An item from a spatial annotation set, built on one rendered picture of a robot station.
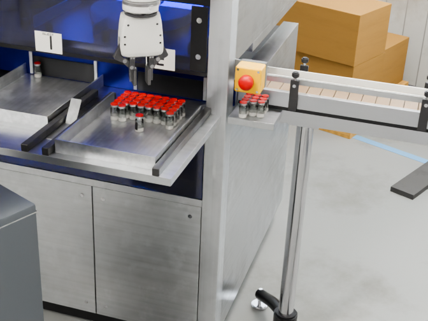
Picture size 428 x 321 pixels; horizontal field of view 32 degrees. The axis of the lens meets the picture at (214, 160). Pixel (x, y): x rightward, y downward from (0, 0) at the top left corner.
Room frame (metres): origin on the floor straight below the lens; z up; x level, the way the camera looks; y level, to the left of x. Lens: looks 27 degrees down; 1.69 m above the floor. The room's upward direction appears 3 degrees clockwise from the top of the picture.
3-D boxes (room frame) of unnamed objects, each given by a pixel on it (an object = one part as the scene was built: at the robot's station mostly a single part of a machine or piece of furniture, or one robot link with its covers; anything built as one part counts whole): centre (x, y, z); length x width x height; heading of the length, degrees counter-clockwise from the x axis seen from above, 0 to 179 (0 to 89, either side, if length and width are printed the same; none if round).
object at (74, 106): (1.77, 0.39, 0.91); 0.14 x 0.03 x 0.06; 164
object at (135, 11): (1.68, 0.18, 1.24); 0.09 x 0.08 x 0.03; 109
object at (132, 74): (1.67, 0.21, 1.09); 0.03 x 0.03 x 0.07; 19
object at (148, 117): (1.85, 0.19, 0.91); 0.18 x 0.02 x 0.05; 74
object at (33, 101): (1.97, 0.51, 0.90); 0.34 x 0.26 x 0.04; 164
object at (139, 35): (1.67, 0.18, 1.18); 0.10 x 0.07 x 0.11; 109
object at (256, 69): (1.92, -0.09, 1.00); 0.08 x 0.07 x 0.07; 164
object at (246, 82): (1.87, -0.08, 1.00); 0.04 x 0.04 x 0.04; 74
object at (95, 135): (1.76, 0.21, 0.90); 0.34 x 0.26 x 0.04; 164
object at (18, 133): (1.85, 0.37, 0.87); 0.70 x 0.48 x 0.02; 74
